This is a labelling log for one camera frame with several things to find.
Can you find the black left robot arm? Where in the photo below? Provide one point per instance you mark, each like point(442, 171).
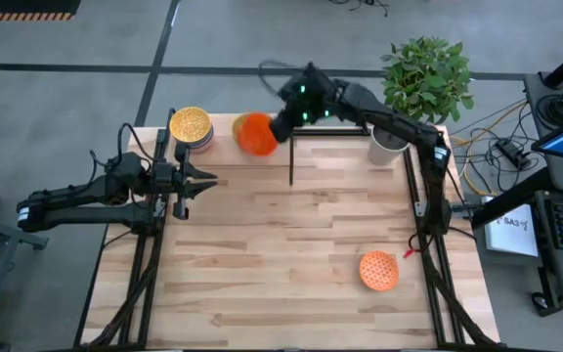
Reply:
point(76, 193)

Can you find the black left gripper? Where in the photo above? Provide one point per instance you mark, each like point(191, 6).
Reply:
point(179, 178)

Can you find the black power strip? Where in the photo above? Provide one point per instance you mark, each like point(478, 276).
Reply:
point(509, 151)

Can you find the orange patterned bowl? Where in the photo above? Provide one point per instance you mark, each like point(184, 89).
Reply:
point(379, 271)

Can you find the blue white ceramic bowl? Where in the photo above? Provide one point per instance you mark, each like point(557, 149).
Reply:
point(206, 145)

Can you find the green leafy plant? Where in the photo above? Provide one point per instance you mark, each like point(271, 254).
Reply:
point(425, 78)

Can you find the black monitor stand bar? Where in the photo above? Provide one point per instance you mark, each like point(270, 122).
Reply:
point(511, 198)

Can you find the white paper notebook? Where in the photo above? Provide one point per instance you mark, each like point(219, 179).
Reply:
point(512, 232)

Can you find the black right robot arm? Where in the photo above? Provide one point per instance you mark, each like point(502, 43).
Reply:
point(384, 117)

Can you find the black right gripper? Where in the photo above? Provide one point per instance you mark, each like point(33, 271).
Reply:
point(289, 124)

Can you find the black mat with hazard stripes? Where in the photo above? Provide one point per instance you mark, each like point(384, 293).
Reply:
point(17, 7)

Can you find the white plant pot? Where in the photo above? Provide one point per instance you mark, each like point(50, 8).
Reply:
point(384, 152)

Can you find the red plastic bowl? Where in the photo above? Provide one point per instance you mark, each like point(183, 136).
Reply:
point(257, 135)

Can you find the yellow patterned bowl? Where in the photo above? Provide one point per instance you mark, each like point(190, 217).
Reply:
point(191, 124)

